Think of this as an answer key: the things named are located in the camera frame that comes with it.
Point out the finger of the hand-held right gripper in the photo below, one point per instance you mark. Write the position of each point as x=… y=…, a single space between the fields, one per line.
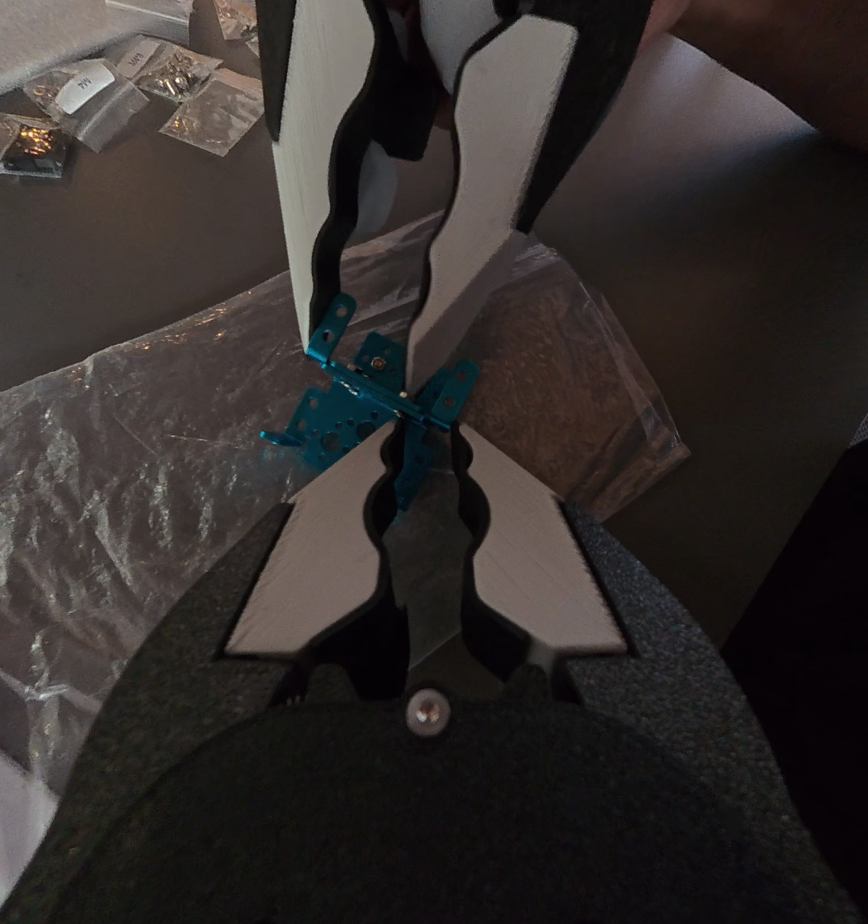
x=311 y=108
x=506 y=130

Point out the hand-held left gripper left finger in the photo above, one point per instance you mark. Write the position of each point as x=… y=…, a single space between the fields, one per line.
x=296 y=577

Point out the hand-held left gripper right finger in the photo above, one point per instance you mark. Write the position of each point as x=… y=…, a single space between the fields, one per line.
x=549 y=577

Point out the blue metal bracket assembly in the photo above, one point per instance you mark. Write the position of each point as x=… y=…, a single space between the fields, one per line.
x=332 y=433

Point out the person's right forearm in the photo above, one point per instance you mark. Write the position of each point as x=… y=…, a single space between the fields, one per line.
x=802 y=65

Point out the pile of small screw bags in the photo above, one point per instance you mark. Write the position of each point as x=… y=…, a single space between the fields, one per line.
x=203 y=115

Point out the clear plastic bag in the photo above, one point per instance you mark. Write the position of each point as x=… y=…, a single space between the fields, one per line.
x=116 y=469

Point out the white foam sheet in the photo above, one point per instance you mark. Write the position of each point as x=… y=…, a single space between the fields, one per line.
x=29 y=36

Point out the open instruction manual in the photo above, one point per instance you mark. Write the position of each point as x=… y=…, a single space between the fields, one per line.
x=0 y=816

